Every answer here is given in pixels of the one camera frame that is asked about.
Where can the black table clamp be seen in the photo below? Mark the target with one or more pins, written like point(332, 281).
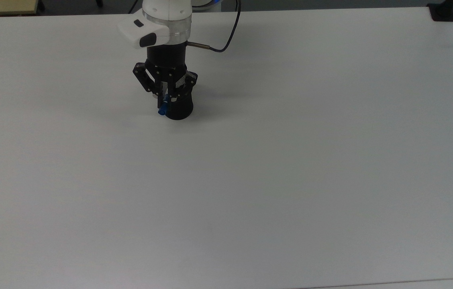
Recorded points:
point(443, 12)

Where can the black tripod legs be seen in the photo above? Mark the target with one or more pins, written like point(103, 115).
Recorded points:
point(133, 5)

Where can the black mesh pen holder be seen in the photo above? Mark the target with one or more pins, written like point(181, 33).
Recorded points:
point(181, 107)

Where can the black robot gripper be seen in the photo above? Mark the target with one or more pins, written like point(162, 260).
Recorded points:
point(167, 60)

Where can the white marker with blue cap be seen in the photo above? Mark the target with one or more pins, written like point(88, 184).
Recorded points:
point(162, 108)

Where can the yellow wooden table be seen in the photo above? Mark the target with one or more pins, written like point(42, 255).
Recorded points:
point(1, 6)

